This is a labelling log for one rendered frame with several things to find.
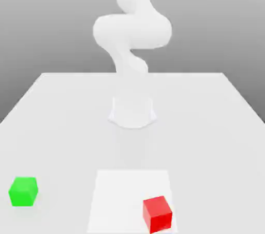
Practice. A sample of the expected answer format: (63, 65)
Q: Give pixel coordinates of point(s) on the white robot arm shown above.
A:
(132, 31)

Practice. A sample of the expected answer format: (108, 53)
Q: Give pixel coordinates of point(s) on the small red cube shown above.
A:
(157, 214)

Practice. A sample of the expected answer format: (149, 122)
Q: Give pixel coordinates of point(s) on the small green cube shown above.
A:
(23, 191)

